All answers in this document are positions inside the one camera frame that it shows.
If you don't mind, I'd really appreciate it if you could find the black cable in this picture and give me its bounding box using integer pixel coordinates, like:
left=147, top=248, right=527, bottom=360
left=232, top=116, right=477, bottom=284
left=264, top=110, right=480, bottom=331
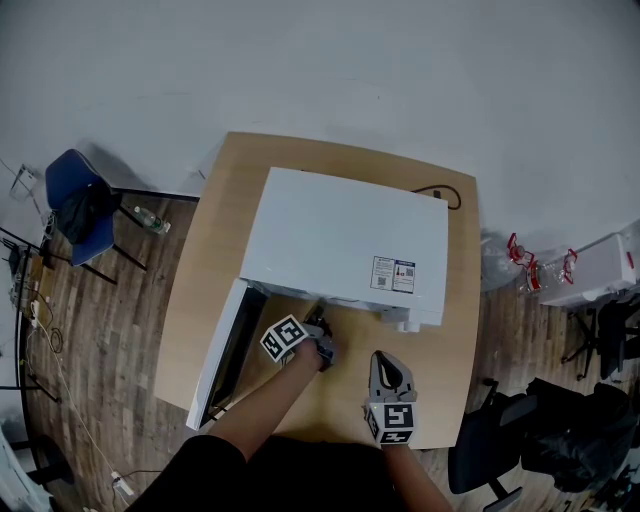
left=410, top=183, right=462, bottom=211

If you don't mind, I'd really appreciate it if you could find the white floor cable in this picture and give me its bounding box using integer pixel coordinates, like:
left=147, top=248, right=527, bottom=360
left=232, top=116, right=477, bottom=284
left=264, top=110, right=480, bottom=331
left=27, top=324, right=119, bottom=475

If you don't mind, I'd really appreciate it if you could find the white microwave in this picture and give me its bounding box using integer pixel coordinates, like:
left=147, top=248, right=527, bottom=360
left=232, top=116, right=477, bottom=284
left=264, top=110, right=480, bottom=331
left=185, top=166, right=450, bottom=431

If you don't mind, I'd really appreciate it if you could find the black framed whiteboard stand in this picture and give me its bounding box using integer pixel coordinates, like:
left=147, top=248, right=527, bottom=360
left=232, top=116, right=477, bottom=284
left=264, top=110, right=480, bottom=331
left=0, top=224, right=61, bottom=404

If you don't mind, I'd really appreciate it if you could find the white wall box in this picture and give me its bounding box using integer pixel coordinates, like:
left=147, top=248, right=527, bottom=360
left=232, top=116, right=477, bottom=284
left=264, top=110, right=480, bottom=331
left=9, top=163, right=41, bottom=200

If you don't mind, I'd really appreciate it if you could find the blue chair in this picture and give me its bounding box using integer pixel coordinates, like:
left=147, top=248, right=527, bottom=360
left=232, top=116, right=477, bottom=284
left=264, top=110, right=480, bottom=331
left=44, top=148, right=149, bottom=286

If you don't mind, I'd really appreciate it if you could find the person's black clothing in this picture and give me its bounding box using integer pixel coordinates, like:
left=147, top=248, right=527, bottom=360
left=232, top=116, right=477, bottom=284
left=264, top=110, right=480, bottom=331
left=122, top=433, right=401, bottom=512

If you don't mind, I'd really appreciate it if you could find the person's left forearm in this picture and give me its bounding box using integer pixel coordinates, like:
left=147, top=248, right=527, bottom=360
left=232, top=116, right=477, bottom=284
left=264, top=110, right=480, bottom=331
left=205, top=344, right=324, bottom=464

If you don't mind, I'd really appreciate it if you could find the large clear water jug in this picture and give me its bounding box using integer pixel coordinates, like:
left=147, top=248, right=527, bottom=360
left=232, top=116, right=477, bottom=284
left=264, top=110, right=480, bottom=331
left=522, top=248, right=579, bottom=294
left=480, top=230, right=539, bottom=293

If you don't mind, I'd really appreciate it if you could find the black bag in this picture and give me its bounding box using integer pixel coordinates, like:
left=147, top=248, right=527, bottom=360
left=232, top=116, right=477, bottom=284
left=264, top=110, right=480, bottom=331
left=58, top=185, right=124, bottom=246

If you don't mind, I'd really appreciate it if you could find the person's right forearm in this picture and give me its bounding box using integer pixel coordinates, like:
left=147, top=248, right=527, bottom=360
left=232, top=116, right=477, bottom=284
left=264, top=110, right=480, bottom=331
left=382, top=442, right=454, bottom=512

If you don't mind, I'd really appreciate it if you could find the small plastic water bottle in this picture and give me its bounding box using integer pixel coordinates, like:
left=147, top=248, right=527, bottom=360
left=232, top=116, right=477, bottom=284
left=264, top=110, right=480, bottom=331
left=133, top=205, right=172, bottom=235

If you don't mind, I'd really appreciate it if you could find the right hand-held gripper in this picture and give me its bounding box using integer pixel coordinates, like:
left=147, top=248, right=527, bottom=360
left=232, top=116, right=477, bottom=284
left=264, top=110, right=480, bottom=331
left=362, top=349, right=419, bottom=446

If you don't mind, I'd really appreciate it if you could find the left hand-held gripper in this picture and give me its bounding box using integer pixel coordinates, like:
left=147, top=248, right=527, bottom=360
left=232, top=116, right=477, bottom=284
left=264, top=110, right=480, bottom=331
left=259, top=298, right=337, bottom=372

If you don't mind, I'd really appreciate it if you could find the black thin-legged chair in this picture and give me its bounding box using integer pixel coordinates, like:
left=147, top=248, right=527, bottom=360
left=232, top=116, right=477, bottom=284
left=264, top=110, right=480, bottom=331
left=560, top=297, right=640, bottom=382

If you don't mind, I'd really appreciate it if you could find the white water dispenser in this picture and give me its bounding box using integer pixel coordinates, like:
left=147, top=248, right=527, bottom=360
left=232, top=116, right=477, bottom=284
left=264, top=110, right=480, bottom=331
left=539, top=230, right=640, bottom=307

